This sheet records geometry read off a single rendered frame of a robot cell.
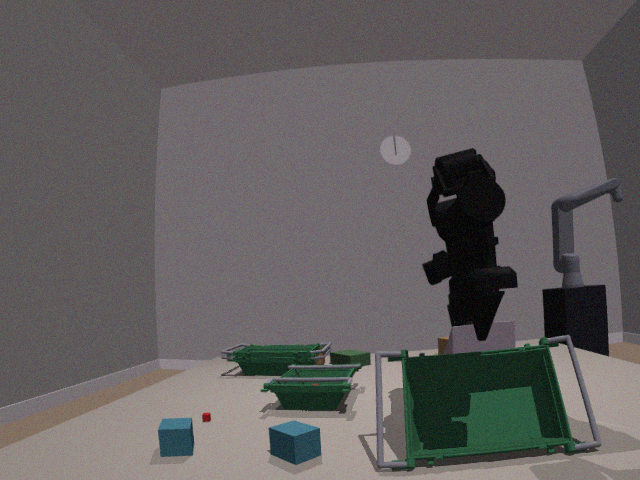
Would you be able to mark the teal cube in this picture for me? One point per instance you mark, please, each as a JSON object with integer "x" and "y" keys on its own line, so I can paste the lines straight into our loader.
{"x": 176, "y": 437}
{"x": 295, "y": 442}

